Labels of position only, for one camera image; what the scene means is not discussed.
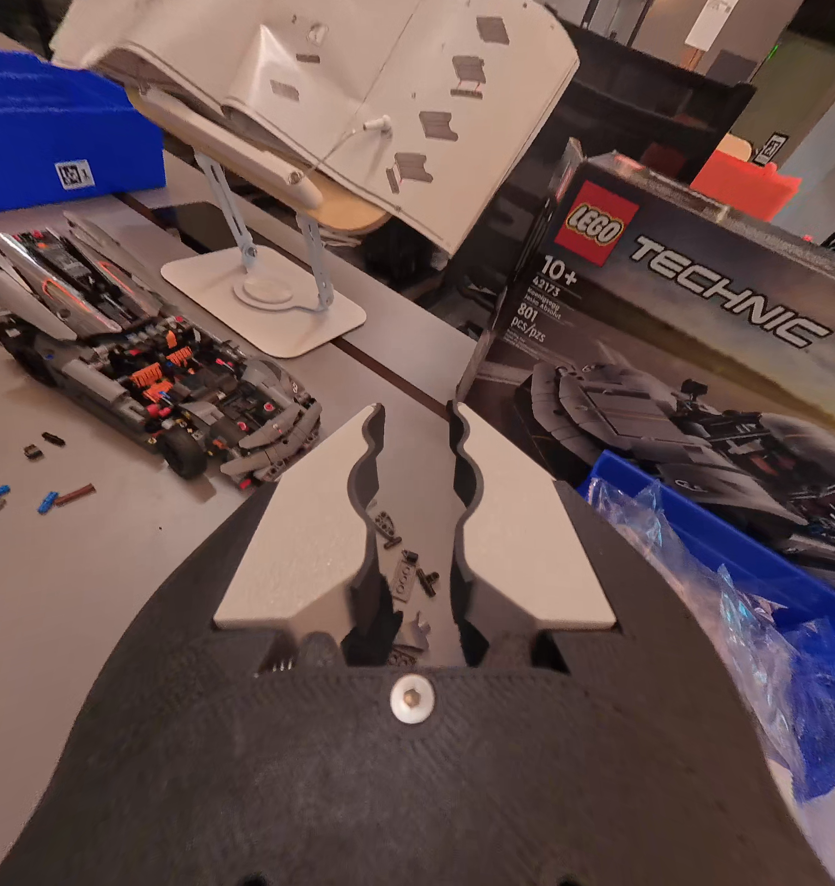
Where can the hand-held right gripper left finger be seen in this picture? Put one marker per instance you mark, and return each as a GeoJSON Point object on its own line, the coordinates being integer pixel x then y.
{"type": "Point", "coordinates": [286, 554]}

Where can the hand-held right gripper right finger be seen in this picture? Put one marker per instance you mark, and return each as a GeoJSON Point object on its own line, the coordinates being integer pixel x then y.
{"type": "Point", "coordinates": [535, 554]}

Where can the grey lego car model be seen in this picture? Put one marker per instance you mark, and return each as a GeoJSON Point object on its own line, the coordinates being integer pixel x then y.
{"type": "Point", "coordinates": [112, 360]}

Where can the lego instruction booklet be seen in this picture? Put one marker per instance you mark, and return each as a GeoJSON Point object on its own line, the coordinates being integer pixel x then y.
{"type": "Point", "coordinates": [500, 138]}

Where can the pile of grey lego plates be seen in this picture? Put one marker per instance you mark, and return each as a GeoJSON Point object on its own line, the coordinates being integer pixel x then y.
{"type": "Point", "coordinates": [405, 578]}

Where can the lego set box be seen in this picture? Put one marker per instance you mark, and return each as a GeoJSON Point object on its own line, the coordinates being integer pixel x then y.
{"type": "Point", "coordinates": [701, 332]}

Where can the scattered blue pins grey pieces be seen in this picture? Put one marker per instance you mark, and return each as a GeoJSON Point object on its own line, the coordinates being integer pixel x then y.
{"type": "Point", "coordinates": [74, 494]}

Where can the white and wooden book stand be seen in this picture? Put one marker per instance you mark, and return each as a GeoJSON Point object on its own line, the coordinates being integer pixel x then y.
{"type": "Point", "coordinates": [272, 325]}

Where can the crumpled clear plastic bags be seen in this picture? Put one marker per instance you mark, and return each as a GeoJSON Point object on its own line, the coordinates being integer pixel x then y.
{"type": "Point", "coordinates": [749, 637]}

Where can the orange storage bin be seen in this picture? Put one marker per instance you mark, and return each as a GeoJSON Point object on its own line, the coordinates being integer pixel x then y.
{"type": "Point", "coordinates": [736, 187]}

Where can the blue storage bin with tag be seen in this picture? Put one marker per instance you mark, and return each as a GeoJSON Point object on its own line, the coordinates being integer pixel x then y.
{"type": "Point", "coordinates": [29, 124]}

